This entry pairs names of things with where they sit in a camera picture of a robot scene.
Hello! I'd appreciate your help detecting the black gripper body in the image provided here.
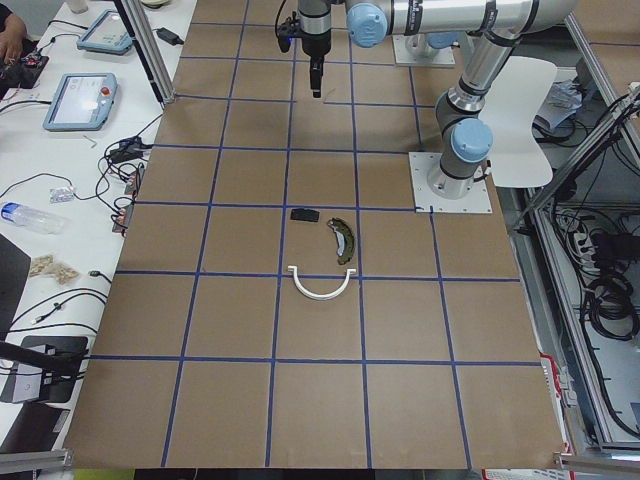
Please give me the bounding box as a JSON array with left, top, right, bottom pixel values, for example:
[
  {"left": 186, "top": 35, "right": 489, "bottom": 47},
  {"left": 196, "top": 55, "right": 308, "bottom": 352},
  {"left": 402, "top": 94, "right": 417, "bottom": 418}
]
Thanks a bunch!
[{"left": 302, "top": 30, "right": 331, "bottom": 75}]

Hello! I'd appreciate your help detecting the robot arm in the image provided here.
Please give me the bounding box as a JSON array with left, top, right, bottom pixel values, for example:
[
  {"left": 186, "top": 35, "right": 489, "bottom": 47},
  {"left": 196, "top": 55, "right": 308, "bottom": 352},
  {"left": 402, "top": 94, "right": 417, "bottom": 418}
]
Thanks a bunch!
[{"left": 344, "top": 1, "right": 576, "bottom": 199}]

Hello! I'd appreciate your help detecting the person hand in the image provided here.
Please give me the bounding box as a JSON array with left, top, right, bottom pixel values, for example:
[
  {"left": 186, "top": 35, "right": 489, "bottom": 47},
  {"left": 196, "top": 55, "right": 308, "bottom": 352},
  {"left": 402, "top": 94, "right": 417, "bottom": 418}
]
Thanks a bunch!
[{"left": 1, "top": 14, "right": 27, "bottom": 63}]

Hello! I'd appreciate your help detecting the black brake pad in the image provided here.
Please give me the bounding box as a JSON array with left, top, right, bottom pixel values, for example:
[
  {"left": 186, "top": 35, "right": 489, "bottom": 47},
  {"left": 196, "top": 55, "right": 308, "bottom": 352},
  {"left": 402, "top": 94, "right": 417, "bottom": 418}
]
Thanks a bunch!
[{"left": 290, "top": 208, "right": 320, "bottom": 223}]

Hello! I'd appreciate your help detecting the black power adapter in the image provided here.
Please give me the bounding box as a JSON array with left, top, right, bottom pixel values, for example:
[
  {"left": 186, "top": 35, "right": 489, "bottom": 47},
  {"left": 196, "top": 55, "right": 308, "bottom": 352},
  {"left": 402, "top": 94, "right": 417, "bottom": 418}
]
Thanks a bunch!
[{"left": 155, "top": 27, "right": 184, "bottom": 46}]

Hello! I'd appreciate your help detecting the green brake shoe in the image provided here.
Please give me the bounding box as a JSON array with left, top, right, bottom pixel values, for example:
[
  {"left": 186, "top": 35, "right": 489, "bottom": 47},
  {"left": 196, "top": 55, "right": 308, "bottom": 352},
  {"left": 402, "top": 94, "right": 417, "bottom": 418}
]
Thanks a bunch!
[{"left": 327, "top": 217, "right": 355, "bottom": 265}]

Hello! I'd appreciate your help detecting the far blue teach pendant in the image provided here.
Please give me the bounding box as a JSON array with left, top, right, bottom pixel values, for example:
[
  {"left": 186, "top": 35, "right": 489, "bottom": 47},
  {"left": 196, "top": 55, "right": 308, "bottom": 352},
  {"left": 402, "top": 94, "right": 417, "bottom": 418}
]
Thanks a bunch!
[{"left": 76, "top": 10, "right": 133, "bottom": 55}]

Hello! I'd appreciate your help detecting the blue teach pendant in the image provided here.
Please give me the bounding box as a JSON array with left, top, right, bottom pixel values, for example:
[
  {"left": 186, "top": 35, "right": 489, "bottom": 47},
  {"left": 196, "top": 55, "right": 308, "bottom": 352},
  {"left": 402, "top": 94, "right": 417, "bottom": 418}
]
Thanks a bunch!
[
  {"left": 76, "top": 10, "right": 133, "bottom": 55},
  {"left": 43, "top": 73, "right": 118, "bottom": 132}
]

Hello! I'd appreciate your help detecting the white chair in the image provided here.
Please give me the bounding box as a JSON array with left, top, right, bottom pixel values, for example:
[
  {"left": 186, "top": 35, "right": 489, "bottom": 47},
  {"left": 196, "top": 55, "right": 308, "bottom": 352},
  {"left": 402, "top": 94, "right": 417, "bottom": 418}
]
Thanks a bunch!
[{"left": 479, "top": 56, "right": 557, "bottom": 188}]

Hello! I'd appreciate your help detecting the near blue teach pendant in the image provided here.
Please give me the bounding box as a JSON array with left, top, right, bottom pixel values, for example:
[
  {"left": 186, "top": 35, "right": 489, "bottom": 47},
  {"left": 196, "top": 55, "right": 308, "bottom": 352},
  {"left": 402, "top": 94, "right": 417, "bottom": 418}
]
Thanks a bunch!
[{"left": 43, "top": 73, "right": 118, "bottom": 132}]

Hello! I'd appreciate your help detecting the blister pill pack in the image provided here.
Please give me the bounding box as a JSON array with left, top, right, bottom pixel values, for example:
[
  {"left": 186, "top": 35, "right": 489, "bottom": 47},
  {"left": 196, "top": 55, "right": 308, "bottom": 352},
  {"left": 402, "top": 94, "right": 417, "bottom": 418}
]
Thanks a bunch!
[{"left": 49, "top": 185, "right": 76, "bottom": 204}]

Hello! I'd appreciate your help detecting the plastic water bottle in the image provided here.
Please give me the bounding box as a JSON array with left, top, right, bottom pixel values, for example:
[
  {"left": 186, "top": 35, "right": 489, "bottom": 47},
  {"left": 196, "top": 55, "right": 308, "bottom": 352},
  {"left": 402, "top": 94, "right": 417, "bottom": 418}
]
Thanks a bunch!
[{"left": 1, "top": 202, "right": 67, "bottom": 234}]

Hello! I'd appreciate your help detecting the bag of wooden pieces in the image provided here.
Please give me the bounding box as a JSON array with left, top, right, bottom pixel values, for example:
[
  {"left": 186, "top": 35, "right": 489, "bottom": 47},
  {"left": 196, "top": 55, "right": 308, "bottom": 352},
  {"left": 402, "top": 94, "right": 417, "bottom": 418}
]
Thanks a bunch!
[{"left": 28, "top": 255, "right": 80, "bottom": 285}]

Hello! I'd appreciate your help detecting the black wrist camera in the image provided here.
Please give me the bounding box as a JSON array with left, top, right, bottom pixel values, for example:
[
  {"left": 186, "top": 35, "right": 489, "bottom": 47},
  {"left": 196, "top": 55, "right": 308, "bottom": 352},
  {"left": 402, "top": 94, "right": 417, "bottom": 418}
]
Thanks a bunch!
[{"left": 276, "top": 15, "right": 300, "bottom": 53}]

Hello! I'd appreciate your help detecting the aluminium frame post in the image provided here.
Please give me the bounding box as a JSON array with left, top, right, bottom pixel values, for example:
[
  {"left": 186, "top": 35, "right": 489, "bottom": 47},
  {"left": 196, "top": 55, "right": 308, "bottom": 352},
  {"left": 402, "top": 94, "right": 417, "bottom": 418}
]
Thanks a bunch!
[{"left": 115, "top": 0, "right": 175, "bottom": 105}]

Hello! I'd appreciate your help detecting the white half ring clamp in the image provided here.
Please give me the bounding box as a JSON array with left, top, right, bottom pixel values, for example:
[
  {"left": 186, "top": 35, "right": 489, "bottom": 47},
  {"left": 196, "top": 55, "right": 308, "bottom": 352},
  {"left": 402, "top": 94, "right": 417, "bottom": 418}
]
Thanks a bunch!
[{"left": 287, "top": 266, "right": 358, "bottom": 302}]

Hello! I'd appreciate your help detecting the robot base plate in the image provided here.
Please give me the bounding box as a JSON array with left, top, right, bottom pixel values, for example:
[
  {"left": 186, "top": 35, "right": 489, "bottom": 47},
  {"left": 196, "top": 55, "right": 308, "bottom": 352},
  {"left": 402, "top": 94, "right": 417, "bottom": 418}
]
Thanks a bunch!
[{"left": 409, "top": 152, "right": 492, "bottom": 214}]

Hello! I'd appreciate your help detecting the black camera stand base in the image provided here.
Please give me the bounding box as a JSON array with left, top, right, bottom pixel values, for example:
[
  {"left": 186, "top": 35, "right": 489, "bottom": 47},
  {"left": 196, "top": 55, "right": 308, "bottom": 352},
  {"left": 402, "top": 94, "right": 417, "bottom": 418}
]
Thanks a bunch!
[{"left": 1, "top": 336, "right": 89, "bottom": 404}]

